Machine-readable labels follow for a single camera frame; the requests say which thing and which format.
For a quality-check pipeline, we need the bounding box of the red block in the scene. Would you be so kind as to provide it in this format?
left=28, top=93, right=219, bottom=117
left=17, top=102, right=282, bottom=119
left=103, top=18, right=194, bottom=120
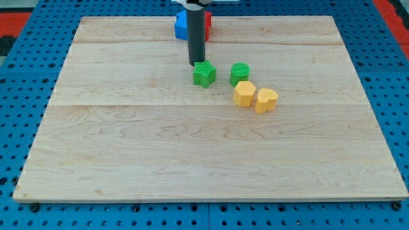
left=204, top=11, right=212, bottom=42

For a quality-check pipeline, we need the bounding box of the green circle block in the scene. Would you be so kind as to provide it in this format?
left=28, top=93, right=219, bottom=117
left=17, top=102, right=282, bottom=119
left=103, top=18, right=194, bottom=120
left=229, top=63, right=251, bottom=87

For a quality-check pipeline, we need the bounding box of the blue block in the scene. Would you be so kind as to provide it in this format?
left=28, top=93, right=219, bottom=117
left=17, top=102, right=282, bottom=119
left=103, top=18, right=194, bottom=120
left=174, top=10, right=189, bottom=40

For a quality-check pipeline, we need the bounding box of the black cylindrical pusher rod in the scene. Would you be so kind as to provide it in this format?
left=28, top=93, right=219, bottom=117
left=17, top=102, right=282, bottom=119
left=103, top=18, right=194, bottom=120
left=186, top=1, right=205, bottom=66

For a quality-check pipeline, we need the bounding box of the yellow heart block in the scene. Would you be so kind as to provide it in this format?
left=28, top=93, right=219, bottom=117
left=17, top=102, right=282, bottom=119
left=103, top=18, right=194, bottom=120
left=254, top=88, right=279, bottom=114

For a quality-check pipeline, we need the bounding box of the green star block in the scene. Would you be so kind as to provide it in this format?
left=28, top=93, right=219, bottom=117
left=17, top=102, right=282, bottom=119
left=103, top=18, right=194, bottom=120
left=193, top=60, right=216, bottom=88

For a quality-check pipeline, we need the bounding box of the yellow hexagon block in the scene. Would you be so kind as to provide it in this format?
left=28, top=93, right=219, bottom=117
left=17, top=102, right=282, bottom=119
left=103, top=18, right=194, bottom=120
left=233, top=81, right=256, bottom=107

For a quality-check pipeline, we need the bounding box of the wooden board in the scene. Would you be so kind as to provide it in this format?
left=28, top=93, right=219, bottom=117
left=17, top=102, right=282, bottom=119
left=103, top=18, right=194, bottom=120
left=13, top=16, right=408, bottom=203

